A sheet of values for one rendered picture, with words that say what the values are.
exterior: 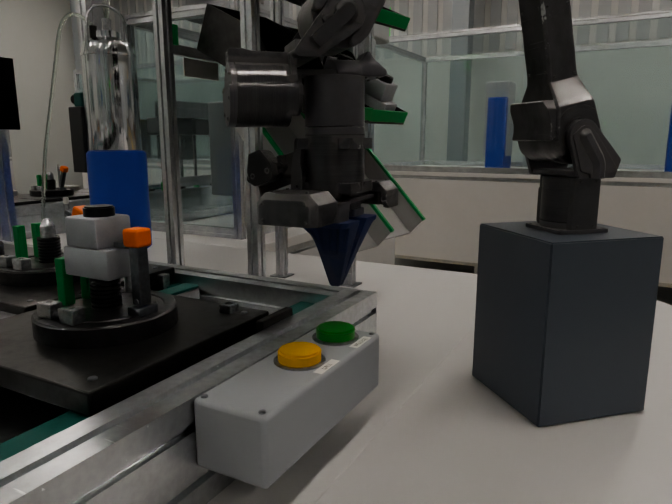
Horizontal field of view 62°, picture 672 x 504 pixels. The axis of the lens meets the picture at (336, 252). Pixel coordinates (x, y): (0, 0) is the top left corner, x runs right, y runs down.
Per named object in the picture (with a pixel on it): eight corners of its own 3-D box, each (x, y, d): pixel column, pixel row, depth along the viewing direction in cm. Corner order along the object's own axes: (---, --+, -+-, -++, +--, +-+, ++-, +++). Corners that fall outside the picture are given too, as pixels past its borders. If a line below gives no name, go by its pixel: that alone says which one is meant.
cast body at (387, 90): (391, 120, 100) (406, 82, 97) (380, 121, 96) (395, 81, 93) (354, 101, 103) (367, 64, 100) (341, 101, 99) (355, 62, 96)
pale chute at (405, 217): (410, 234, 105) (425, 218, 102) (370, 244, 95) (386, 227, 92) (327, 127, 113) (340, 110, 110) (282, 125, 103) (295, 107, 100)
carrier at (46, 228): (175, 279, 86) (170, 197, 83) (26, 324, 65) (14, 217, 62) (71, 263, 97) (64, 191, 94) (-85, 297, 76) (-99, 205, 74)
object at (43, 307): (64, 316, 55) (62, 301, 55) (50, 320, 54) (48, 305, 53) (51, 313, 56) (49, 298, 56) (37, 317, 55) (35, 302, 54)
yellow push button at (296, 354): (329, 365, 52) (329, 345, 52) (307, 381, 49) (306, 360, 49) (293, 357, 54) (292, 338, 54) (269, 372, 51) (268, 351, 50)
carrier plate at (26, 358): (269, 327, 64) (269, 309, 63) (90, 418, 43) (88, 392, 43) (121, 299, 75) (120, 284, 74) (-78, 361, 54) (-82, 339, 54)
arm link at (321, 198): (400, 128, 60) (349, 129, 63) (313, 125, 44) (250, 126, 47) (399, 204, 62) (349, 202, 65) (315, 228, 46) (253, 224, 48)
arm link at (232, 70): (339, 10, 55) (217, 2, 52) (368, -11, 48) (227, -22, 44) (340, 127, 58) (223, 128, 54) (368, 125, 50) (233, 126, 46)
